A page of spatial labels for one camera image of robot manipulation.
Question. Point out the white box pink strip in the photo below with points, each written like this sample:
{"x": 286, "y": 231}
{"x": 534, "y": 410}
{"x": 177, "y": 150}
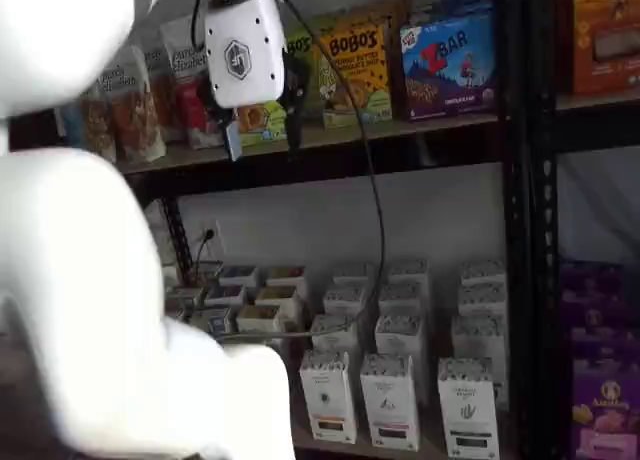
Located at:
{"x": 387, "y": 405}

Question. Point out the Purely Elizabeth granola bag blue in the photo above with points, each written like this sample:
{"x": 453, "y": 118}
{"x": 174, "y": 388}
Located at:
{"x": 100, "y": 125}

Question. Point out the yellow Bobo's snack box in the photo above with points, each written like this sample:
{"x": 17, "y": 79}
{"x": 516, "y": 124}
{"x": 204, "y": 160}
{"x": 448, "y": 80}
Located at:
{"x": 357, "y": 75}

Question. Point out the purple snack box stack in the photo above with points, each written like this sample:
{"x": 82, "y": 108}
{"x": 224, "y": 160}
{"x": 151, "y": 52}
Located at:
{"x": 600, "y": 300}

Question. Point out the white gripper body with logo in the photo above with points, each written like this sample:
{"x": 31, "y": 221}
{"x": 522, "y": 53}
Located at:
{"x": 245, "y": 55}

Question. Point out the white box orange strip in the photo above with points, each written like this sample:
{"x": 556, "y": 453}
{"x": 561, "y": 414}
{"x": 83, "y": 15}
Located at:
{"x": 327, "y": 400}

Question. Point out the blue Z Bar box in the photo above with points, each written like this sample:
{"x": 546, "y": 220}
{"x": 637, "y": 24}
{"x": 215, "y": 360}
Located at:
{"x": 447, "y": 70}

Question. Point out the black metal shelf rack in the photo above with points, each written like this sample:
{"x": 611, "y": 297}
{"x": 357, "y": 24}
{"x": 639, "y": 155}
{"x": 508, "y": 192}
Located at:
{"x": 545, "y": 230}
{"x": 512, "y": 230}

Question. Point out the green Bobo's snack box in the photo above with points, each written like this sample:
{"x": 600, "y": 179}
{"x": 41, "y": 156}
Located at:
{"x": 302, "y": 70}

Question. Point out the Purely Elizabeth granola bag orange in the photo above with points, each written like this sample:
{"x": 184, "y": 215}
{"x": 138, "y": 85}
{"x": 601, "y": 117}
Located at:
{"x": 135, "y": 110}

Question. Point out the white box green strip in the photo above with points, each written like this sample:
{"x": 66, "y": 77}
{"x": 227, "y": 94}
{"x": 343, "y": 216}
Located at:
{"x": 467, "y": 405}

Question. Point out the wooden shelf board with snacks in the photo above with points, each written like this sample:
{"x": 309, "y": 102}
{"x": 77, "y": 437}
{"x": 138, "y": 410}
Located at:
{"x": 400, "y": 125}

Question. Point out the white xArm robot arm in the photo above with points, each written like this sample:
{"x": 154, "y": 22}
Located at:
{"x": 75, "y": 280}

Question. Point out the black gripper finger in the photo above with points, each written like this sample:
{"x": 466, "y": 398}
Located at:
{"x": 231, "y": 135}
{"x": 296, "y": 95}

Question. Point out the orange snack box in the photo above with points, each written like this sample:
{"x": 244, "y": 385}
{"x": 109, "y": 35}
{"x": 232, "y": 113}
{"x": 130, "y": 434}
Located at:
{"x": 605, "y": 40}

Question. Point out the white wall outlet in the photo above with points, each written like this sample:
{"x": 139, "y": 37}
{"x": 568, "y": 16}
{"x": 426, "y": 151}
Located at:
{"x": 210, "y": 232}

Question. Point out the blue snack box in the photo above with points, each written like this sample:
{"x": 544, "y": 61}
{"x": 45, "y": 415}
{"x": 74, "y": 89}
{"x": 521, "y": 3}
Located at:
{"x": 452, "y": 5}

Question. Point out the small white window box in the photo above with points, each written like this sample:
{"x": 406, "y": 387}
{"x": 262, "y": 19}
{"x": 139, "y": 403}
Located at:
{"x": 226, "y": 296}
{"x": 212, "y": 320}
{"x": 239, "y": 275}
{"x": 185, "y": 300}
{"x": 286, "y": 277}
{"x": 276, "y": 297}
{"x": 258, "y": 319}

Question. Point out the purple Annie's box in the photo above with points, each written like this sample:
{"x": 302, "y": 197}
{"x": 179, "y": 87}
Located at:
{"x": 607, "y": 410}

